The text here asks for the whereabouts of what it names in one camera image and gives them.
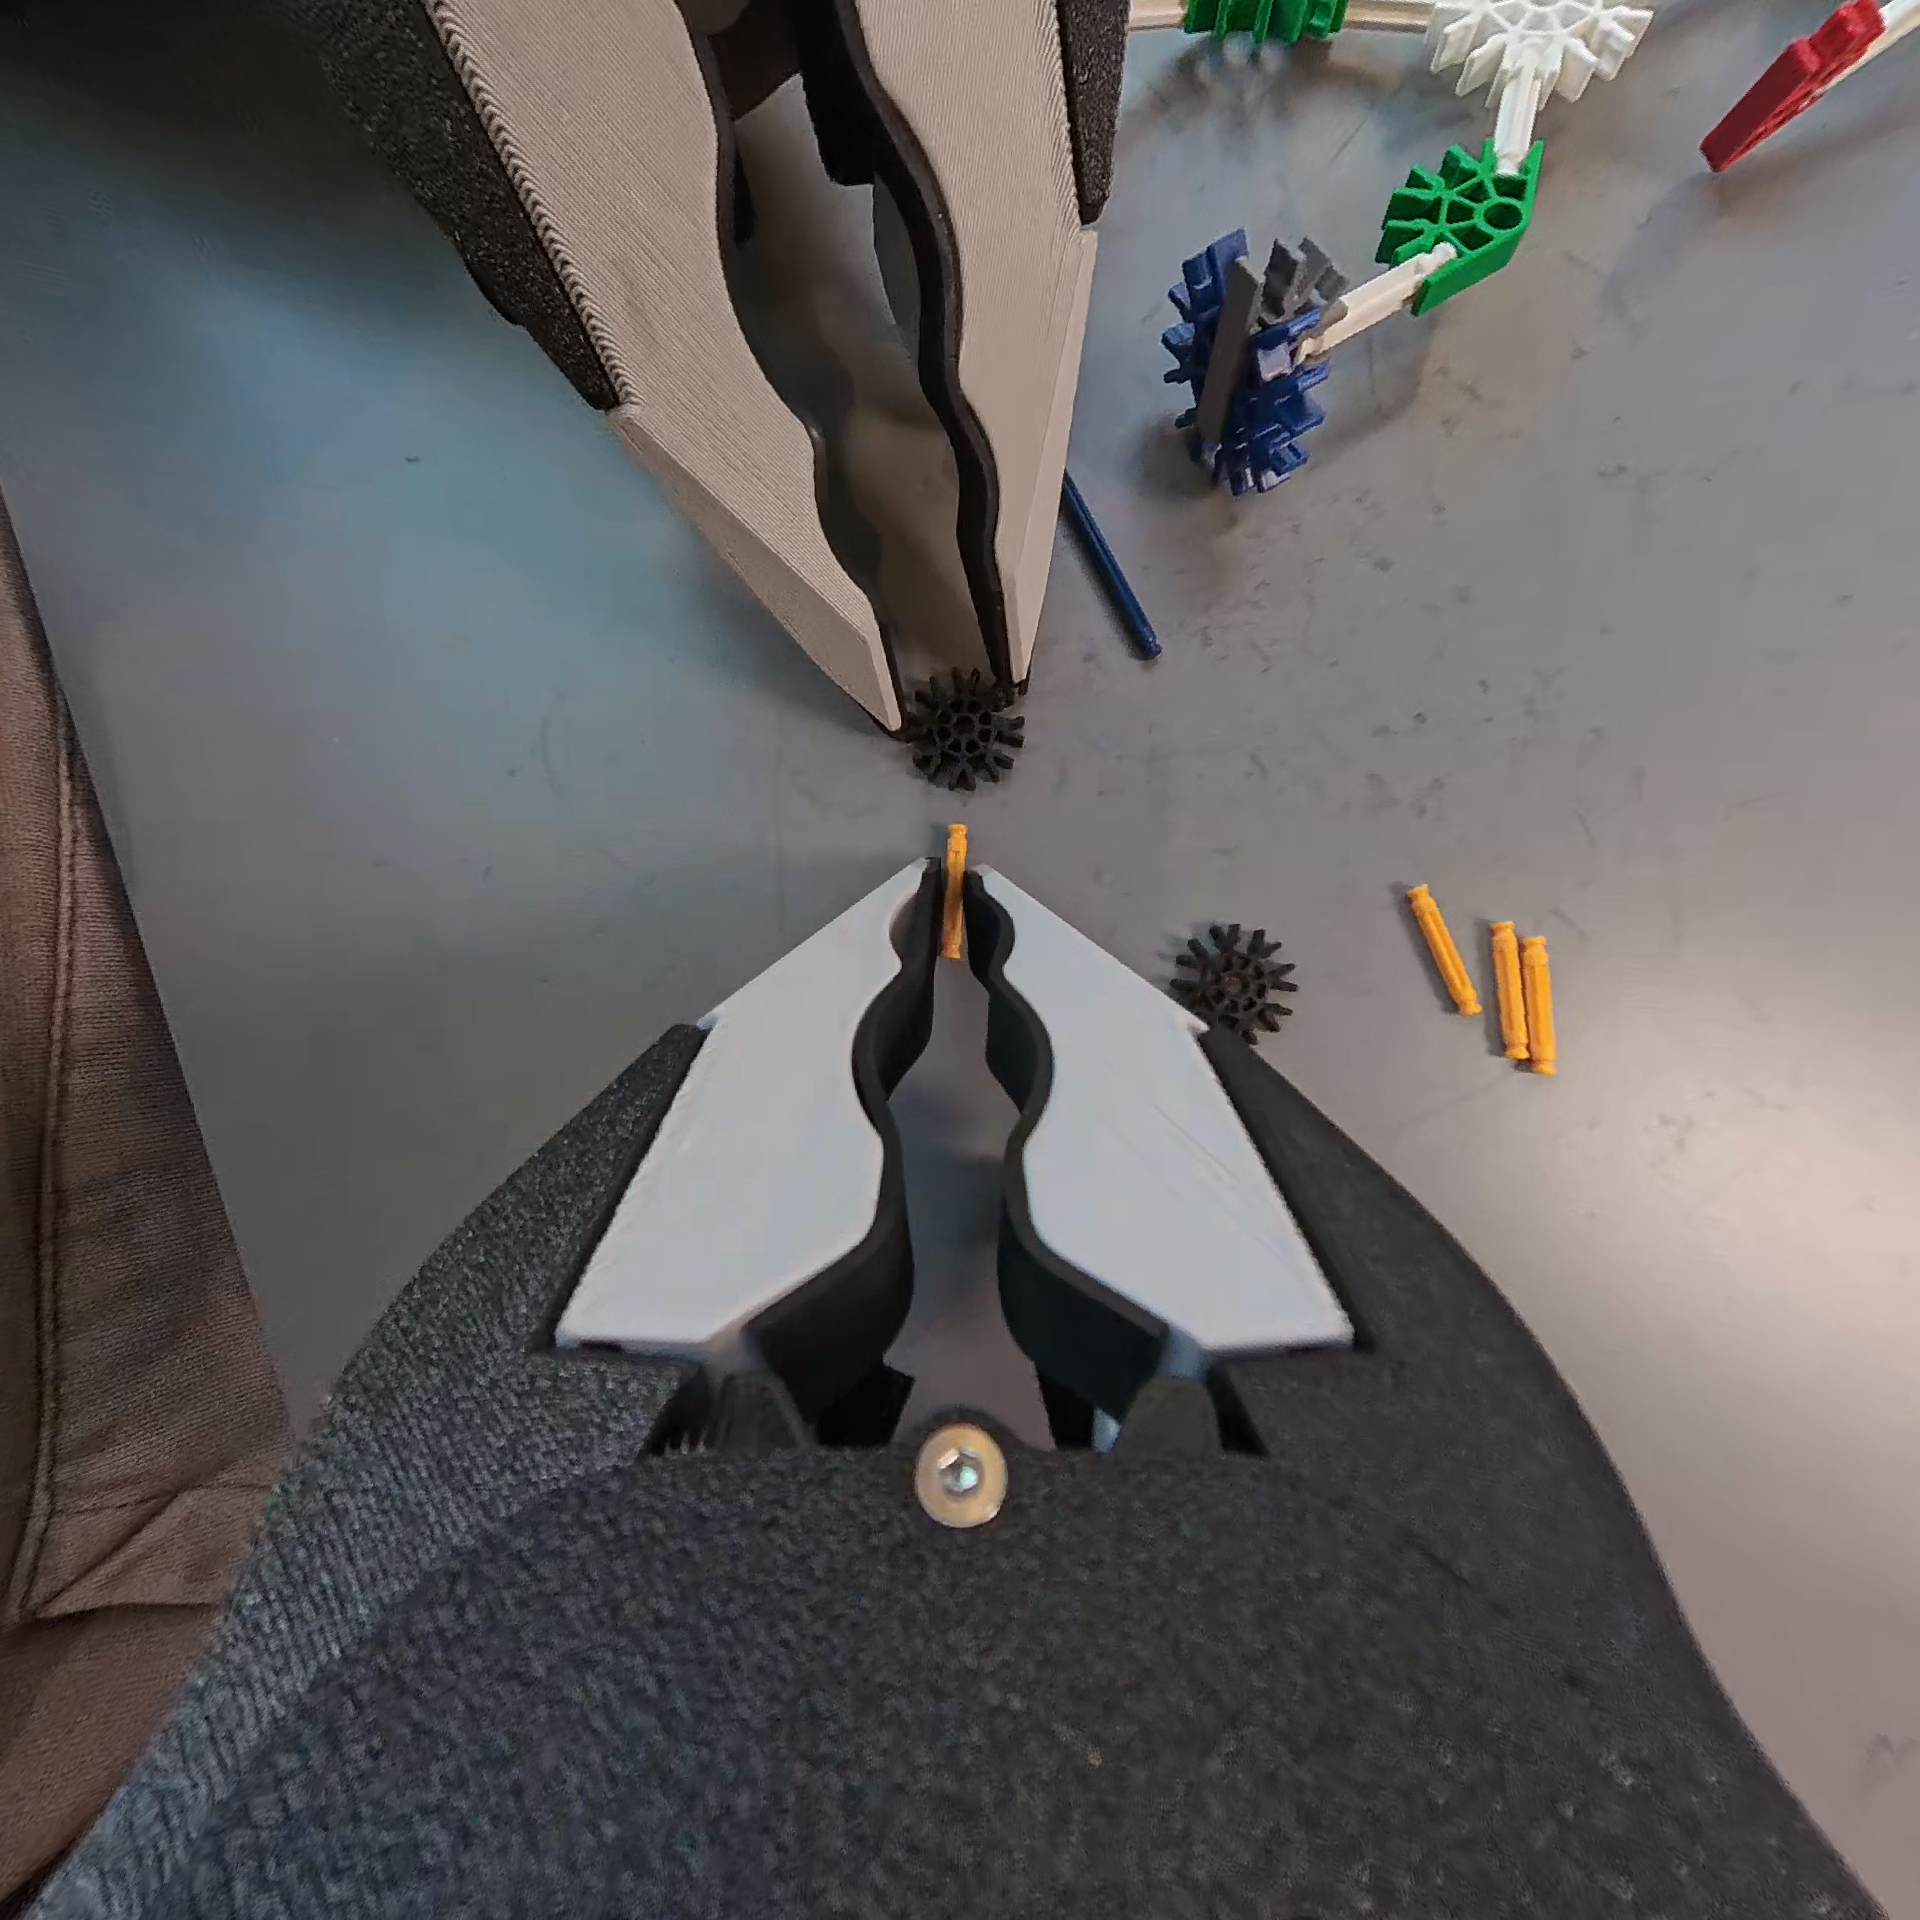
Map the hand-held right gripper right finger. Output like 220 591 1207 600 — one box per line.
959 869 1355 1450

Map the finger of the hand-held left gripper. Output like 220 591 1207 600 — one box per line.
831 0 1104 707
426 0 909 737

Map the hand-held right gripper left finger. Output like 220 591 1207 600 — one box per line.
557 857 944 1445

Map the black snowflake connector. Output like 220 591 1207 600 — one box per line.
904 665 1031 793
1170 922 1300 1047

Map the colourful construction toy figure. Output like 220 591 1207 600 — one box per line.
1123 0 1920 497

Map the thin blue rod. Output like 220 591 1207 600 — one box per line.
1057 472 1165 662

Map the person's beige sweatshirt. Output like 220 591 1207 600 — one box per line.
0 493 294 1920

